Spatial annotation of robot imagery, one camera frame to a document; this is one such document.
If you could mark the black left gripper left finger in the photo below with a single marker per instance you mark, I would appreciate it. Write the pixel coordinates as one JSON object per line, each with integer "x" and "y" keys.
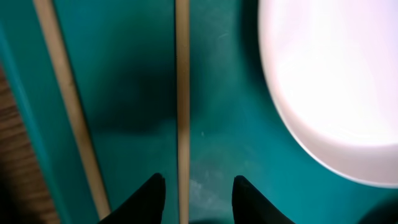
{"x": 144, "y": 206}

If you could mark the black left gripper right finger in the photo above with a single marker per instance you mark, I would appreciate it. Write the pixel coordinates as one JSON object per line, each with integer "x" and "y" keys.
{"x": 252, "y": 207}

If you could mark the wooden chopstick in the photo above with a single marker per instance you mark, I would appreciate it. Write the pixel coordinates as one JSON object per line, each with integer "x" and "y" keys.
{"x": 47, "y": 16}
{"x": 182, "y": 37}

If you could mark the teal plastic tray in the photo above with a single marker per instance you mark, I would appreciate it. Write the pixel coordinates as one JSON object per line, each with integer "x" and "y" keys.
{"x": 122, "y": 54}

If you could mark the large white plate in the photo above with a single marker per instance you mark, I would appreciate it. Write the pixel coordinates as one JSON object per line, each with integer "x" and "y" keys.
{"x": 331, "y": 69}

